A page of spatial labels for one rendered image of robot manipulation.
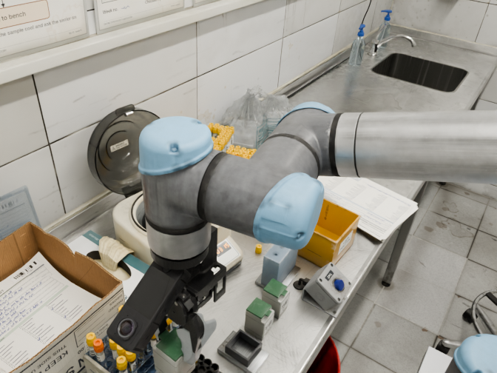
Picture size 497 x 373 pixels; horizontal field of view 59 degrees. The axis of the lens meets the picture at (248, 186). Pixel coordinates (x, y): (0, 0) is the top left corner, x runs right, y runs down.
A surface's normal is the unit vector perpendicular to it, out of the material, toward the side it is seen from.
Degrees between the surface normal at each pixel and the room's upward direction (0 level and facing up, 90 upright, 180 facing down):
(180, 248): 90
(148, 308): 31
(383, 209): 1
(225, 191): 53
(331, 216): 90
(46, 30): 93
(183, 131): 0
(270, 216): 66
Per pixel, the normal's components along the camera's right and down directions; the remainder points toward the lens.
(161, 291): -0.23, -0.46
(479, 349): 0.10, -0.87
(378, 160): -0.42, 0.46
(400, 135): -0.43, -0.22
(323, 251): -0.60, 0.44
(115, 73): 0.83, 0.37
